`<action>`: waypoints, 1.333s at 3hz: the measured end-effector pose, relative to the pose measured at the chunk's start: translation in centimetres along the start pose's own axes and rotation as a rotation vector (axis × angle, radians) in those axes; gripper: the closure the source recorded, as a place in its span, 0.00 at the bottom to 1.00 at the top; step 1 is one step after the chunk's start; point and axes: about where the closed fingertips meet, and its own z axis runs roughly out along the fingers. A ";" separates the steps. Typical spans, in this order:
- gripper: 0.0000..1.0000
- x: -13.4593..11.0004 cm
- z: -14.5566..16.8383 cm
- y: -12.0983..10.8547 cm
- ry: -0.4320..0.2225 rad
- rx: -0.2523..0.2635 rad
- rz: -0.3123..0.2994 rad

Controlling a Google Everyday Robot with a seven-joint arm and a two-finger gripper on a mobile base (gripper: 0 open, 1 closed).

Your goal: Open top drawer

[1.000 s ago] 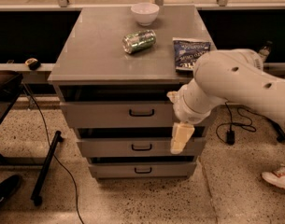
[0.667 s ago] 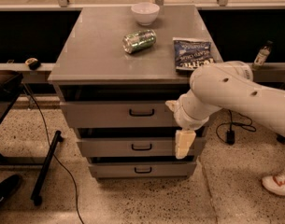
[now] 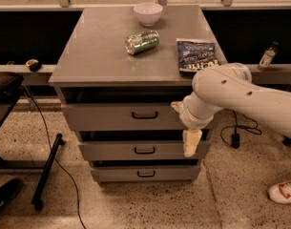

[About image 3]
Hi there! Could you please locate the black yellow tape measure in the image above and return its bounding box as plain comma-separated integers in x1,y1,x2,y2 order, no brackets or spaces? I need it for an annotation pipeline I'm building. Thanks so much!
26,59,42,72

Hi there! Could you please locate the white red sneaker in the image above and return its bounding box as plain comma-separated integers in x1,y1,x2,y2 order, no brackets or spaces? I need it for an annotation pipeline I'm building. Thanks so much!
267,178,291,204

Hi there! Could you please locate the grey drawer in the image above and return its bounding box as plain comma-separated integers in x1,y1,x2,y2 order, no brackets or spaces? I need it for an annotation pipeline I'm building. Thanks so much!
62,103,185,131
91,165,200,183
77,139,211,161

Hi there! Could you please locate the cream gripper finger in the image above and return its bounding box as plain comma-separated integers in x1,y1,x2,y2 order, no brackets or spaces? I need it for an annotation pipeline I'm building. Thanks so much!
171,101,182,114
182,129,202,157

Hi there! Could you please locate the small glass bottle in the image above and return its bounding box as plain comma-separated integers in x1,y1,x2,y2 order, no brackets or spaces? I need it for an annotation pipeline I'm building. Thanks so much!
258,41,279,71

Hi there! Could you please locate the black stand with tray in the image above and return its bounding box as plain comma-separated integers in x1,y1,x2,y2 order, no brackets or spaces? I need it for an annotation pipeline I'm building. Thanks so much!
0,72,65,211

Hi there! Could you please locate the black floor cable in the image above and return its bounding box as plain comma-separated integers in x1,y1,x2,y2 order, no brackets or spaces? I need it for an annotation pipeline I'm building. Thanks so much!
23,86,88,229

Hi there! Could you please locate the black power adapter cable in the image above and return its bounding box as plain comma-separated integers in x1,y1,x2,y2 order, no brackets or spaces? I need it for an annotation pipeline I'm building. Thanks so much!
219,110,263,149

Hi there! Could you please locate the green soda can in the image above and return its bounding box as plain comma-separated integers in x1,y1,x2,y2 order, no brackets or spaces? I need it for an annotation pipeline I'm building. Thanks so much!
125,30,159,55

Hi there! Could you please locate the grey drawer cabinet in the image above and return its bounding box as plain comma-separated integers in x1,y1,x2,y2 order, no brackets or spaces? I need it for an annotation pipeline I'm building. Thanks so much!
50,6,215,170

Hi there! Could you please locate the grey middle drawer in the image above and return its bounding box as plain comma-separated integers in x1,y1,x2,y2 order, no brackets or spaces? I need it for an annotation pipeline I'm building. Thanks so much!
77,139,211,161

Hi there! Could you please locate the white bowl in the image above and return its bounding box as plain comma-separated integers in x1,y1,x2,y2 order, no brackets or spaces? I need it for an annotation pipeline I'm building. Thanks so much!
134,2,163,27

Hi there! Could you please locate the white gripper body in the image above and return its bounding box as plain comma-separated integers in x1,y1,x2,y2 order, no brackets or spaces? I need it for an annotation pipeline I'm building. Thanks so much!
179,103,213,130

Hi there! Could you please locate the black shoe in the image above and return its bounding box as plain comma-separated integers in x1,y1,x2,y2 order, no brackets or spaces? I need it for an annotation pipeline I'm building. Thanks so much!
0,178,23,210

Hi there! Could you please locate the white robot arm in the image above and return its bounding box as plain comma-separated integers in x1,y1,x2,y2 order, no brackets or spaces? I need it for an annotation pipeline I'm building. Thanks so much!
171,63,291,157

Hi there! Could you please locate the grey top drawer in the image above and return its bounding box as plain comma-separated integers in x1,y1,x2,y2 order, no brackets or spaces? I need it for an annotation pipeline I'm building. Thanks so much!
62,103,185,131

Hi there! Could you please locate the grey bottom drawer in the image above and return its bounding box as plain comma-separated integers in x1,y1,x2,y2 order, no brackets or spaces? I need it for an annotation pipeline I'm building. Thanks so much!
91,165,200,183

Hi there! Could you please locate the blue chip bag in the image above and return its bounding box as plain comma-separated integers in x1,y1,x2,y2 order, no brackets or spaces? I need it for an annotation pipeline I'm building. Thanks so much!
177,38,220,73

